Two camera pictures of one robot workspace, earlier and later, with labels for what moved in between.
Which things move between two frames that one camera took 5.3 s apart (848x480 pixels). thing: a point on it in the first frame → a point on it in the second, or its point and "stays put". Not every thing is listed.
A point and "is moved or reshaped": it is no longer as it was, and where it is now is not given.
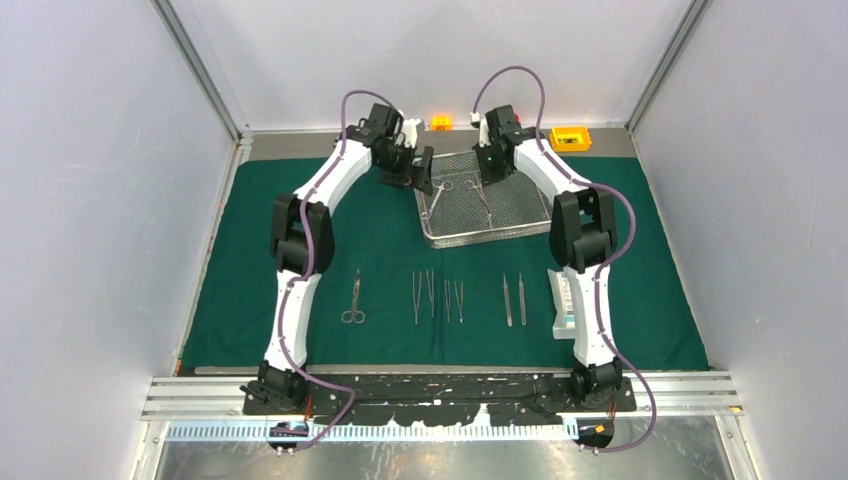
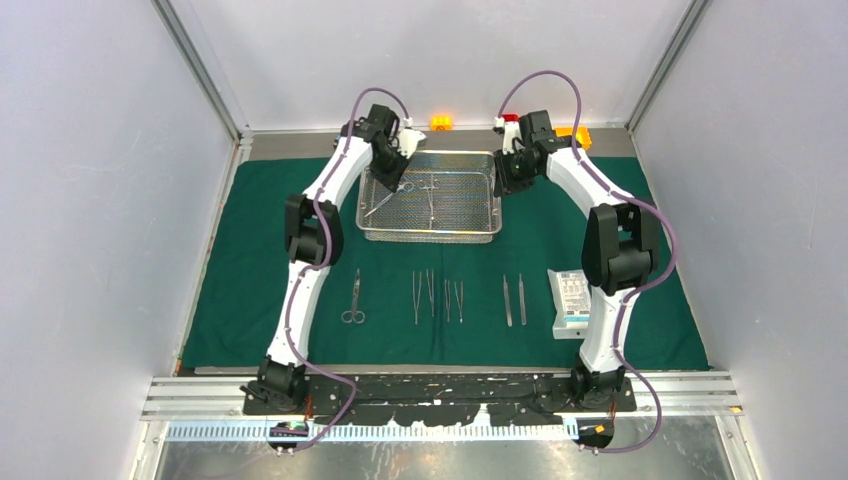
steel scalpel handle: [507, 302] stays put
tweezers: [431, 288] stays put
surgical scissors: [443, 185] → [408, 185]
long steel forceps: [416, 303] stays put
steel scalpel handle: [522, 301] stays put
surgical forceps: [481, 192] → [430, 193]
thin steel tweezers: [460, 302] stays put
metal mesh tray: [463, 210] is moved or reshaped
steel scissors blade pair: [354, 315] stays put
